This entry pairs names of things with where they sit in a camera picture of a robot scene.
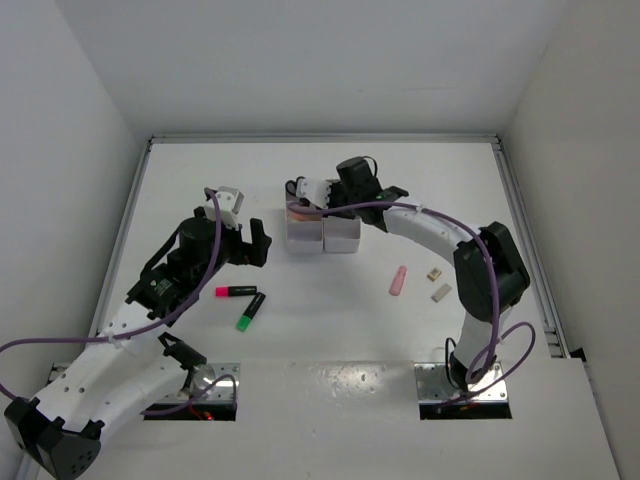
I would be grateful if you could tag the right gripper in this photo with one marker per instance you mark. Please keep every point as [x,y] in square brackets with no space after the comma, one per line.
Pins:
[335,189]

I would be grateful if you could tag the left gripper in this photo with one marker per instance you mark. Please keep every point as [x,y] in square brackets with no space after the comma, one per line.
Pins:
[246,252]

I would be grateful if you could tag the black handled scissors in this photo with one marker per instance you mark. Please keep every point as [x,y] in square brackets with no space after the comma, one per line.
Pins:
[291,186]

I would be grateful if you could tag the pink black highlighter marker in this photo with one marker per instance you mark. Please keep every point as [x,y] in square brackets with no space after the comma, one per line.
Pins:
[235,291]

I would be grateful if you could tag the pink stapler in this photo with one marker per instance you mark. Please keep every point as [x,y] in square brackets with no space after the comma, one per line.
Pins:
[398,281]

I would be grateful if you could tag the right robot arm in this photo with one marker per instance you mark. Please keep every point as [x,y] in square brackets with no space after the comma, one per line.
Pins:
[490,273]

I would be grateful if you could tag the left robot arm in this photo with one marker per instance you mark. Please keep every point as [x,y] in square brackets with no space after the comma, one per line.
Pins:
[135,361]

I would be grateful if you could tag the white right organizer box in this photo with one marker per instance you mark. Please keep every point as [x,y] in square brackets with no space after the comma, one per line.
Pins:
[341,235]

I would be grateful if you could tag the white organizer box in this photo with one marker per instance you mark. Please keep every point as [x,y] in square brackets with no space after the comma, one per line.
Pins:
[341,235]
[304,238]

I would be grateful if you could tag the white left organizer box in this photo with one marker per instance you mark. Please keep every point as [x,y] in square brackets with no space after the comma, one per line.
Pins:
[304,238]

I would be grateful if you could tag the green black highlighter marker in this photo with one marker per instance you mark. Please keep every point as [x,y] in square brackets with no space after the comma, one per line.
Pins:
[250,312]

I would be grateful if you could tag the beige eraser block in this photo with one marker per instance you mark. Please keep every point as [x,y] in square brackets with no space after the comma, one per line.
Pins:
[441,293]

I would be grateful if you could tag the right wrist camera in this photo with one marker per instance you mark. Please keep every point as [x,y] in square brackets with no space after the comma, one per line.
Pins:
[315,191]

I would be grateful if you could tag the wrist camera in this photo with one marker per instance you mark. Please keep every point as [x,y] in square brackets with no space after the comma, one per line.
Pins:
[224,204]
[315,191]

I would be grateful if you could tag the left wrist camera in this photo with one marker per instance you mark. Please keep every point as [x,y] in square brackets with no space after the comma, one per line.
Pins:
[224,204]

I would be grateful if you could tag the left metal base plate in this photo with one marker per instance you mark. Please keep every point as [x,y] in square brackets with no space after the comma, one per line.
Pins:
[220,382]

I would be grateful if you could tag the metal base plate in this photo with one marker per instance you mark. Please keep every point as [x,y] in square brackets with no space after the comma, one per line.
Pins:
[433,388]
[220,382]

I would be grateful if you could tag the aluminium table frame rail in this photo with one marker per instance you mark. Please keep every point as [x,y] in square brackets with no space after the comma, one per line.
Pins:
[327,384]

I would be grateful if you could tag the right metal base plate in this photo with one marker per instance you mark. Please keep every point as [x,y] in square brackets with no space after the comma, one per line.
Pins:
[433,388]

